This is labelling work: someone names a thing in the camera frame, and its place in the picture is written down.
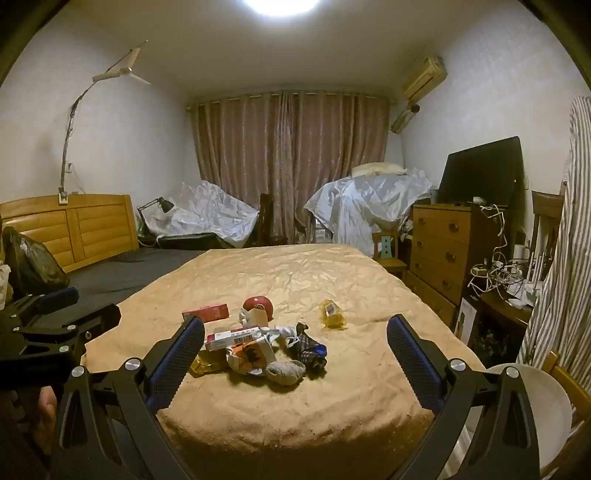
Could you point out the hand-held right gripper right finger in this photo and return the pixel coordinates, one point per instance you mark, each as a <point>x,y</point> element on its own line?
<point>413,364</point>

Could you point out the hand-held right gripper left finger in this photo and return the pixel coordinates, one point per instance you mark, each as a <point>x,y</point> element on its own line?
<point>178,364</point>

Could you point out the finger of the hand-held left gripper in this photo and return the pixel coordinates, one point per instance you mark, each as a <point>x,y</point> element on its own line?
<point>92,318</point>
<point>57,299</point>

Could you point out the red white box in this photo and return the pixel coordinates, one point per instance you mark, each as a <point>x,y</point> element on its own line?
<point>231,339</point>

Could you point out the orange white carton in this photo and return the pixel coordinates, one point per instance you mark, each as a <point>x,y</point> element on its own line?
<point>249,359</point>

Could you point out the red apple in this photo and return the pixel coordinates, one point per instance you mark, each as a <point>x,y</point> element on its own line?
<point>259,303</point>

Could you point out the dark plaid sock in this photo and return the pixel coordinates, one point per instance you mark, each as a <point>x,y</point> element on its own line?
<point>308,350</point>

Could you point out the grey sock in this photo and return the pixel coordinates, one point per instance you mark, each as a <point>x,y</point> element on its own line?
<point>286,372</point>

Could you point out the white plastic bucket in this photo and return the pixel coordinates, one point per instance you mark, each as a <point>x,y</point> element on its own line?
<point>535,406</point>

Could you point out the person's left forearm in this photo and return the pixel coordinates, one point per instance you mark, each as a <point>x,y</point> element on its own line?
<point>47,415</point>

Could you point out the black plastic bag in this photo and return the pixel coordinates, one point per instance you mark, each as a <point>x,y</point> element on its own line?
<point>30,263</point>

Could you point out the dark grey bedsheet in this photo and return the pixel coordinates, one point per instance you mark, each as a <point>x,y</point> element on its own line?
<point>134,267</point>

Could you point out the wooden headboard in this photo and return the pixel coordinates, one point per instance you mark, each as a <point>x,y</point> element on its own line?
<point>92,226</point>

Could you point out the yellow plastic wrapper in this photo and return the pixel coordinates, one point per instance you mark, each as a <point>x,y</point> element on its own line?
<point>333,314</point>

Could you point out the dark wooden side table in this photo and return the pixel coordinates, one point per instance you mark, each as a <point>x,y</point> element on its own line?
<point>498,323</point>

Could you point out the small wooden chair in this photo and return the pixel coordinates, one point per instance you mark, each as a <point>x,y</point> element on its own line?
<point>392,263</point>

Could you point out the wooden dresser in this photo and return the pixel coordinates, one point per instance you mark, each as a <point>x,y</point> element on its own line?
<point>438,249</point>

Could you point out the black desk lamp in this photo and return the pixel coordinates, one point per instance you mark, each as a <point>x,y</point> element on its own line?
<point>164,205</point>

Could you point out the white paper roll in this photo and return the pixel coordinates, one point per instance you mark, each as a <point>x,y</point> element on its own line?
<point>520,256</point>

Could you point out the small silver plastic sheet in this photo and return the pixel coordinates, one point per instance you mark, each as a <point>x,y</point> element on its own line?
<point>207,212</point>

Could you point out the large silver plastic sheet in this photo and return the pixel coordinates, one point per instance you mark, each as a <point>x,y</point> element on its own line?
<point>360,207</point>

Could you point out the light wooden chair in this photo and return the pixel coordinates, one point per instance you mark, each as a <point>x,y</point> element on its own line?
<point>577,397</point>

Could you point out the dark slim chair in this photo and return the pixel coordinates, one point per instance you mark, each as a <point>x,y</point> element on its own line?
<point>264,217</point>

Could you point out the striped cloth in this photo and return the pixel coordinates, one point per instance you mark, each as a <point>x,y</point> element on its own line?
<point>563,258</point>

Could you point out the white pillow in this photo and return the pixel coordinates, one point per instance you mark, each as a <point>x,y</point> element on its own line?
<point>378,170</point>

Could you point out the dark wooden chair back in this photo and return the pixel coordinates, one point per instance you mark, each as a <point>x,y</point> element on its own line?
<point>547,217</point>

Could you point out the black television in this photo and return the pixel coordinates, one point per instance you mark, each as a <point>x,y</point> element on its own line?
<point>480,170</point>

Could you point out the brown curtain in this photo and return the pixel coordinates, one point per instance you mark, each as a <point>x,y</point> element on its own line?
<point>286,161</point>

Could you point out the beige air conditioner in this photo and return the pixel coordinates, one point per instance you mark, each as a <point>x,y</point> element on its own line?
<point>425,78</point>

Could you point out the round ceiling lamp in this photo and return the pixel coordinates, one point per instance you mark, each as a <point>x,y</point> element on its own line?
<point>281,4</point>

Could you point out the white picture frame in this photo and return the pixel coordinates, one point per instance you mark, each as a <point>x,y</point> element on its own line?
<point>466,321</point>

